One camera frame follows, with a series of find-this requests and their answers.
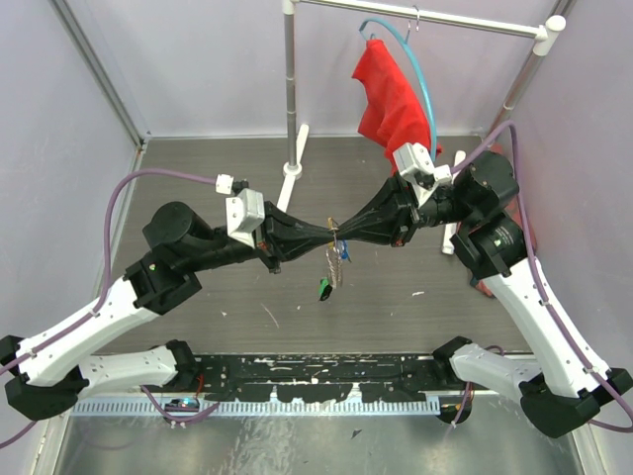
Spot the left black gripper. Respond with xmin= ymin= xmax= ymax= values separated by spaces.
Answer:
xmin=188 ymin=201 xmax=337 ymax=275

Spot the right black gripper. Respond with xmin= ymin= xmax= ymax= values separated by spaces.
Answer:
xmin=335 ymin=169 xmax=477 ymax=248

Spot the metal numbered keyring organizer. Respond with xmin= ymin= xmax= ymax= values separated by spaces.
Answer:
xmin=325 ymin=218 xmax=347 ymax=290

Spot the blue tag key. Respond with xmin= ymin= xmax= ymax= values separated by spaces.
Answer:
xmin=341 ymin=240 xmax=351 ymax=262

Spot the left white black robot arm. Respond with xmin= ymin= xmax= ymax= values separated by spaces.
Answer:
xmin=1 ymin=202 xmax=333 ymax=421

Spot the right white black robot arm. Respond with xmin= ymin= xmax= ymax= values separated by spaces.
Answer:
xmin=335 ymin=143 xmax=632 ymax=438

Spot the green key tag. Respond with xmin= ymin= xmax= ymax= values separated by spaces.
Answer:
xmin=319 ymin=278 xmax=333 ymax=294

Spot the black key fob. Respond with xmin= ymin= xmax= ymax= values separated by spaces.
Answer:
xmin=319 ymin=287 xmax=332 ymax=302

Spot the red shirt on hanger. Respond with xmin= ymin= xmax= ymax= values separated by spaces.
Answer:
xmin=352 ymin=40 xmax=431 ymax=174

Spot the dark red printed shirt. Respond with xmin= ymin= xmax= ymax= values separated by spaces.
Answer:
xmin=468 ymin=142 xmax=537 ymax=299

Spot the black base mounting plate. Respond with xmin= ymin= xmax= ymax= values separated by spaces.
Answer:
xmin=140 ymin=351 xmax=476 ymax=405

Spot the teal clothes hanger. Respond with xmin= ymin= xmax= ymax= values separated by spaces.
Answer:
xmin=358 ymin=5 xmax=444 ymax=162

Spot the white silver clothes rack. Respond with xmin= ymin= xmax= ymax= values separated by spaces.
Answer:
xmin=275 ymin=0 xmax=568 ymax=256

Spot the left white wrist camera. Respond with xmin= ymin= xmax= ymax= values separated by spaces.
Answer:
xmin=216 ymin=174 xmax=265 ymax=248

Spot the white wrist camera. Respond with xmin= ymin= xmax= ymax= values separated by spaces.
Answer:
xmin=393 ymin=142 xmax=453 ymax=208
xmin=216 ymin=174 xmax=265 ymax=248

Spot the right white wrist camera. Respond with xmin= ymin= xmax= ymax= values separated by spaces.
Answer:
xmin=393 ymin=142 xmax=453 ymax=208

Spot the slotted cable duct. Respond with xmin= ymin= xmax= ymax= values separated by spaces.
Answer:
xmin=70 ymin=396 xmax=441 ymax=417

